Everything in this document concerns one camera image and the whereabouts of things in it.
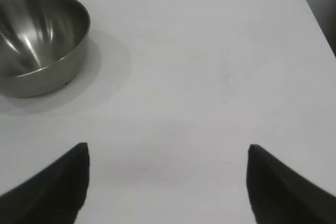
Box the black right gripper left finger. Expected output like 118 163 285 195
0 142 90 224

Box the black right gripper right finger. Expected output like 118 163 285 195
246 144 336 224

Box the stainless steel mixing bowl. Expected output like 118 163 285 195
0 0 91 98

